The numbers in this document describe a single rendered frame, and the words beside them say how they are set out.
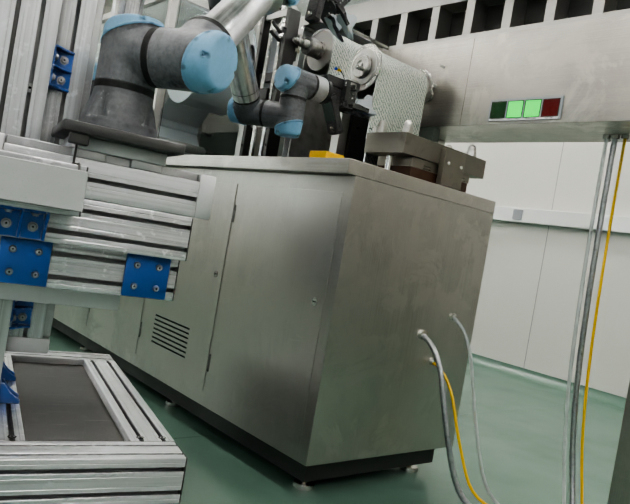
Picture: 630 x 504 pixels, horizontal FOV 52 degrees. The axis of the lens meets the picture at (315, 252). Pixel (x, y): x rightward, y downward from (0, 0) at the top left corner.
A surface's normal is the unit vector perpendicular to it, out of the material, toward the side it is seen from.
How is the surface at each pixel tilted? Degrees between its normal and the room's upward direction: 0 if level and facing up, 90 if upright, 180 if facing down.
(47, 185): 90
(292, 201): 90
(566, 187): 90
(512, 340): 90
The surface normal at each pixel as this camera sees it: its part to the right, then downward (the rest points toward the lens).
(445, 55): -0.74, -0.11
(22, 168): 0.46, 0.10
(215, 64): 0.89, 0.26
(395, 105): 0.65, 0.12
